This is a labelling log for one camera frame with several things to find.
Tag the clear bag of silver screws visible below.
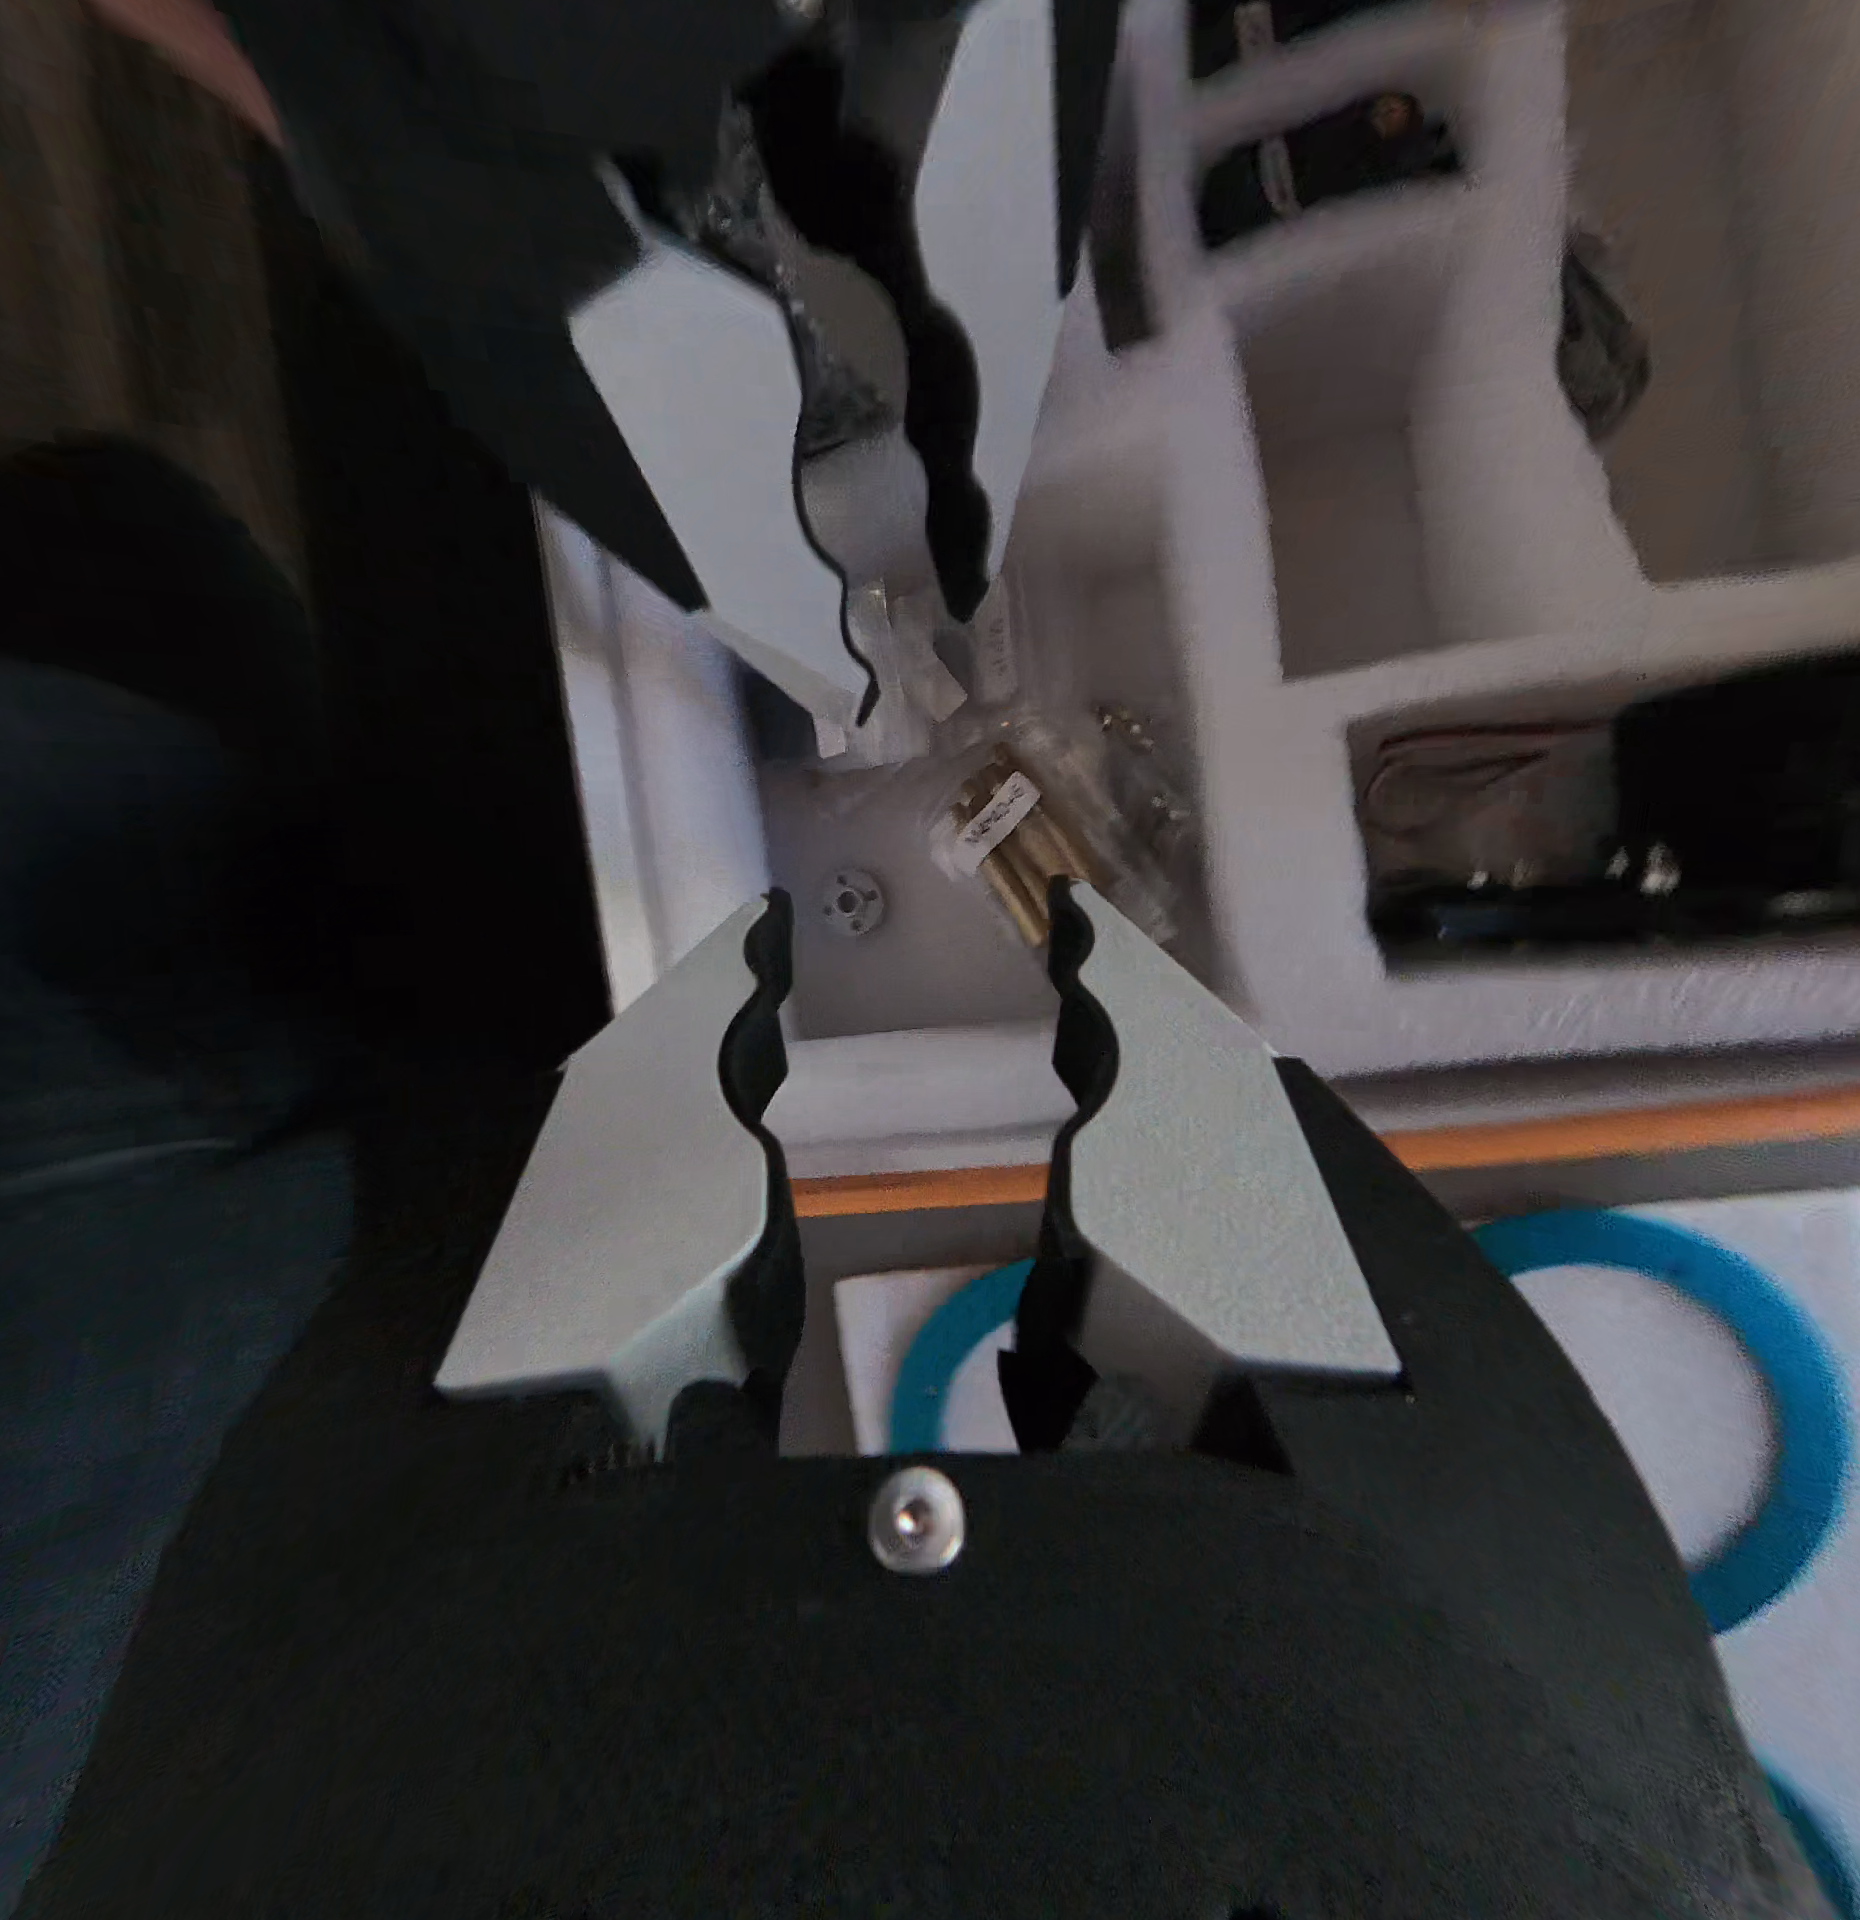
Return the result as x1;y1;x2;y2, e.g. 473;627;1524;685
1005;602;1217;947

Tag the coiled white cable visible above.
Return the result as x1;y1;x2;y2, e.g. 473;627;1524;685
1558;226;1652;444

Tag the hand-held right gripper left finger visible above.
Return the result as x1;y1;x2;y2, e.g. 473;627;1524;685
433;885;810;1454

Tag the person's dark trouser leg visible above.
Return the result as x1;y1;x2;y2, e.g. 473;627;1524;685
0;645;361;1920

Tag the clear bag of brass standoffs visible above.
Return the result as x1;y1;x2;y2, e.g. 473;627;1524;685
930;757;1112;947

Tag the white foam tray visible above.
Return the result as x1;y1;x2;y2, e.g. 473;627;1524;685
833;1186;1860;1920

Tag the white cardboard box orange trim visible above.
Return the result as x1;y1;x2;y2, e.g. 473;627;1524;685
532;0;1860;1225

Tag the large blue ring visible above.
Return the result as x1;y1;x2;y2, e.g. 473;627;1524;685
1469;1208;1858;1636

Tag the small blue ring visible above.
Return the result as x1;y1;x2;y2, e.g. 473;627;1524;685
890;1256;1041;1459

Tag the black electronic module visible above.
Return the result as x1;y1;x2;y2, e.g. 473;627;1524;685
1358;645;1860;947

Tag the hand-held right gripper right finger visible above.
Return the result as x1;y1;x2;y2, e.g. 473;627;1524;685
995;879;1407;1454

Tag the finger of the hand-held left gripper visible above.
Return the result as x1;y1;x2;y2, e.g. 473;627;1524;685
568;244;886;754
763;0;1084;622

